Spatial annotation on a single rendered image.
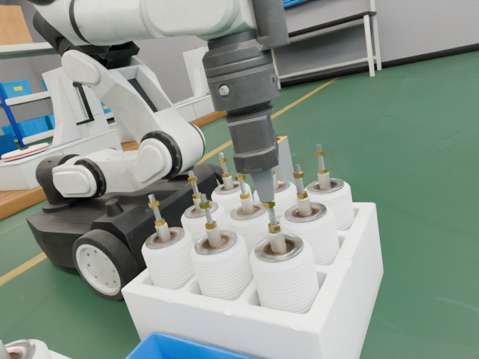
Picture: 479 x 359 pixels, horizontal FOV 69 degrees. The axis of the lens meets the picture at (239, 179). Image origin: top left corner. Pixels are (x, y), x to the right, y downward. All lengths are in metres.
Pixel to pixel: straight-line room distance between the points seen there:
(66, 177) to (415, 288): 1.07
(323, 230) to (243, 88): 0.29
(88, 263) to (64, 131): 1.98
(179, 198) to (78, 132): 1.99
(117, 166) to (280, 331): 0.80
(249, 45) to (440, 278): 0.66
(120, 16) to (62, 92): 2.52
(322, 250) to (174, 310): 0.27
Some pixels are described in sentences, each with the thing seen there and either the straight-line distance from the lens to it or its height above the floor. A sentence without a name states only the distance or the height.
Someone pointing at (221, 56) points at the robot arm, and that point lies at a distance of 0.43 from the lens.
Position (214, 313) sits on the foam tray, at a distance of 0.58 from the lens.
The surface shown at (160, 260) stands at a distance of 0.65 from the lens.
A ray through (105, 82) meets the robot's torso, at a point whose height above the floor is 0.56.
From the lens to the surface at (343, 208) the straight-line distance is 0.72.
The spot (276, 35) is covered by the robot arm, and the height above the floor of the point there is 0.54.
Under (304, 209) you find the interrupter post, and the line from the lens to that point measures 0.62.
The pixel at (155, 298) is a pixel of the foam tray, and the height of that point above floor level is 0.18.
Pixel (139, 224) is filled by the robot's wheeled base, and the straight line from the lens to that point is 1.01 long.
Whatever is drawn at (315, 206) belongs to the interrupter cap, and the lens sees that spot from 0.65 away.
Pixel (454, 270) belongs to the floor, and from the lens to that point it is 0.92.
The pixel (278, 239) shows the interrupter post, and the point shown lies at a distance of 0.52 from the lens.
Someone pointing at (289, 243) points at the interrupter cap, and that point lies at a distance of 0.55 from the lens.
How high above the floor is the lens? 0.52
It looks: 18 degrees down
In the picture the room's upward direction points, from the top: 14 degrees counter-clockwise
